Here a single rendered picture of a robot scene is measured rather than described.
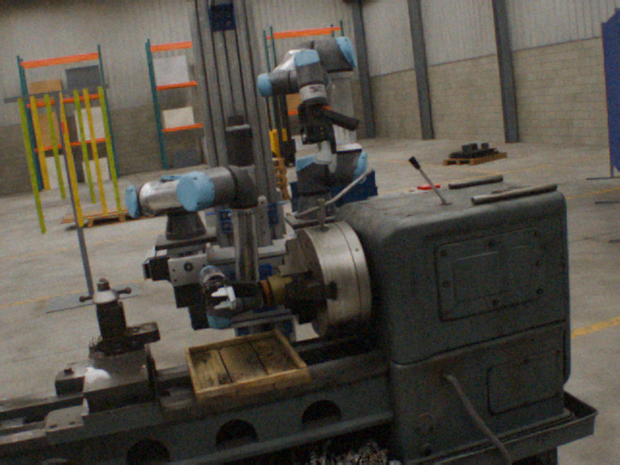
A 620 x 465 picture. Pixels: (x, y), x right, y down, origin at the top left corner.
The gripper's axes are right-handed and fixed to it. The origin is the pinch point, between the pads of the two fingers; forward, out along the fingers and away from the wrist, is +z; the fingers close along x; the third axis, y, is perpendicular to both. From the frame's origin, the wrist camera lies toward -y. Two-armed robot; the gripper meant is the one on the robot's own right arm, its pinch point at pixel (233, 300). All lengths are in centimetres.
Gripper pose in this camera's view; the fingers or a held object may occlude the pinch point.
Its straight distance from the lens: 178.6
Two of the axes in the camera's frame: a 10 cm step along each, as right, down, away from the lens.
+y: -9.5, 1.8, -2.4
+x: -1.4, -9.7, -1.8
